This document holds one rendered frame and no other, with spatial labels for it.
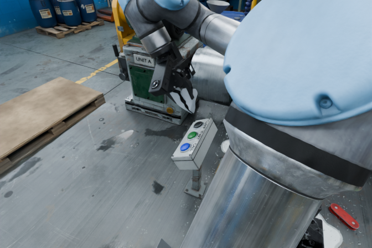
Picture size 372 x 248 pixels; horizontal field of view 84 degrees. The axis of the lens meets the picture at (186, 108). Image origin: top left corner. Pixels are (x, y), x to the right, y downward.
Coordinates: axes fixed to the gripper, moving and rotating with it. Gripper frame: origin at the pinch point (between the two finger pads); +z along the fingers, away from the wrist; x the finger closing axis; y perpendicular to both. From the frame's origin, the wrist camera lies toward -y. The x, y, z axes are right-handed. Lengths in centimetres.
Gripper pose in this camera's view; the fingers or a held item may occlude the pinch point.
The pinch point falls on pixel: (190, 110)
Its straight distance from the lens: 62.9
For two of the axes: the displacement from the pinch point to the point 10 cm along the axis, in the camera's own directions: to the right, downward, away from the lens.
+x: -7.9, 1.8, 5.9
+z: 4.6, 8.1, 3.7
